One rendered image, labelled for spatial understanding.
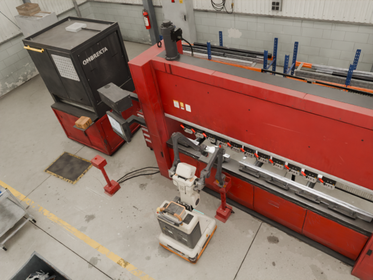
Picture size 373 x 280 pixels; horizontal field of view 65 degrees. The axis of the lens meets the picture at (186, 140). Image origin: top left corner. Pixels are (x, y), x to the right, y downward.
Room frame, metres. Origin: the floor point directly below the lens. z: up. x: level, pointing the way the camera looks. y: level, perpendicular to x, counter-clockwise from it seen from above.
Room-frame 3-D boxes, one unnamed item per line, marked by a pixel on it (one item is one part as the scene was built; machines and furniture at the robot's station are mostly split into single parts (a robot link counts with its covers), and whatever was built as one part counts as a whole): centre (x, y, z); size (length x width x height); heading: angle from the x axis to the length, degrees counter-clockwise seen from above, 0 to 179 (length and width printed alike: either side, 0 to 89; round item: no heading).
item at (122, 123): (3.50, 0.93, 1.42); 0.45 x 0.12 x 0.36; 35
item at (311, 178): (2.12, -1.37, 1.26); 0.15 x 0.09 x 0.17; 46
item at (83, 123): (4.29, 1.75, 1.04); 0.30 x 0.26 x 0.12; 50
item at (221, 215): (2.61, -0.36, 0.06); 0.25 x 0.20 x 0.12; 136
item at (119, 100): (3.59, 0.88, 1.53); 0.51 x 0.25 x 0.85; 35
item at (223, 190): (2.63, -0.39, 0.75); 0.20 x 0.16 x 0.18; 46
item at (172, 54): (3.54, -0.09, 2.54); 0.33 x 0.25 x 0.47; 46
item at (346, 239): (2.60, -0.82, 0.42); 3.00 x 0.21 x 0.83; 46
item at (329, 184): (1.98, -1.51, 1.26); 0.15 x 0.09 x 0.17; 46
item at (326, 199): (2.20, -1.29, 0.92); 1.67 x 0.06 x 0.10; 46
